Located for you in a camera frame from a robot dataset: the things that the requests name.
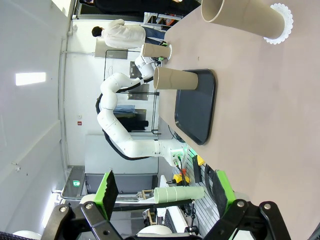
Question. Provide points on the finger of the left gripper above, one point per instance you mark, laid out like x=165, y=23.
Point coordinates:
x=163, y=43
x=160, y=59

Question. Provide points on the ceiling light panel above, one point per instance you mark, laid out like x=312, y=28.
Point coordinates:
x=30, y=78

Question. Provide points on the tall tan cup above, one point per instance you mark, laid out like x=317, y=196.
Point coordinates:
x=250, y=17
x=175, y=78
x=155, y=50

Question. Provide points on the pale green cup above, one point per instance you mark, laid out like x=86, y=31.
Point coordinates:
x=178, y=195

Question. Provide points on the aluminium slotted robot base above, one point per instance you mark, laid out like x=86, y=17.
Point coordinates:
x=207, y=210

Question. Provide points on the black plastic tray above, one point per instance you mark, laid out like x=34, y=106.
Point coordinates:
x=195, y=112

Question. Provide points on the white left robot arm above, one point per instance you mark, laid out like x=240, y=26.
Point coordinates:
x=110, y=95

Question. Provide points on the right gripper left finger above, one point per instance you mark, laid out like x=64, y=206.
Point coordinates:
x=105, y=195

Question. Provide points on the yellow emergency stop box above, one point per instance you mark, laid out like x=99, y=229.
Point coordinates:
x=178, y=178

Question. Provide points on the green exit sign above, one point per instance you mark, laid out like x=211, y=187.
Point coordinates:
x=76, y=183

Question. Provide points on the black metal rack frame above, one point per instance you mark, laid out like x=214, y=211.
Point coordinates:
x=153, y=117

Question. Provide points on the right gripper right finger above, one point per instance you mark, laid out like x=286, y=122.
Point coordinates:
x=225, y=195

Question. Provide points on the person in white sweater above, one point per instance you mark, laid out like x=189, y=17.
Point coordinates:
x=122, y=35

